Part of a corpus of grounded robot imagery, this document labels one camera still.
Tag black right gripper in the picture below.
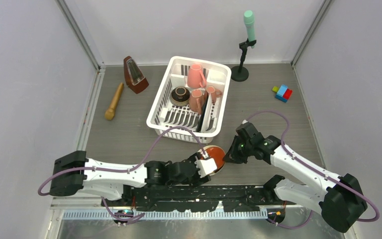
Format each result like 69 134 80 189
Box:
223 135 253 165

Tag red and cream saucer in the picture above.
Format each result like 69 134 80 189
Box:
195 145 225 178

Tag red small plate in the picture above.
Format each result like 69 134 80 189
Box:
204 145 225 173

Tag white round plate with lettering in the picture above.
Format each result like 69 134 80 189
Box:
200 96 217 133

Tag small pink cup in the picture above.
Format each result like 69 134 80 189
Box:
206 86 223 104

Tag white plastic dish rack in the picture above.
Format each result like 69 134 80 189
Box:
146 56 231 144

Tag black patterned ceramic bowl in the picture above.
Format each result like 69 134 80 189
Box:
170 87 191 107

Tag large pink mug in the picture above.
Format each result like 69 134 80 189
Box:
187 64 207 89

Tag teal square plate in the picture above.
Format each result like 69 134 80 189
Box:
196 96 210 132

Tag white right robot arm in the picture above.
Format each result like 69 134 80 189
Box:
223 121 368 233

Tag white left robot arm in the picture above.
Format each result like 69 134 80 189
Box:
49 150 217 206

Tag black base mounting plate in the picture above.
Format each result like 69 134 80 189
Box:
106 185 285 212

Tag colourful toy blocks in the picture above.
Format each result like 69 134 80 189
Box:
272 84 293 103

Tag black microphone stand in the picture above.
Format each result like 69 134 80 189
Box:
231 39 257 82

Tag wooden pestle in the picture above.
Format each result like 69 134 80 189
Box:
104 82 124 120

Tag brown wooden metronome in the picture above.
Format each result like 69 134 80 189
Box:
123 56 149 94

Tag mint green microphone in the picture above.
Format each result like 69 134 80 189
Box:
243 10 256 42

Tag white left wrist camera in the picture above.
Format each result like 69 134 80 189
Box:
195 158 217 178

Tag slotted white cable duct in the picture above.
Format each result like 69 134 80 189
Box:
62 209 268 220

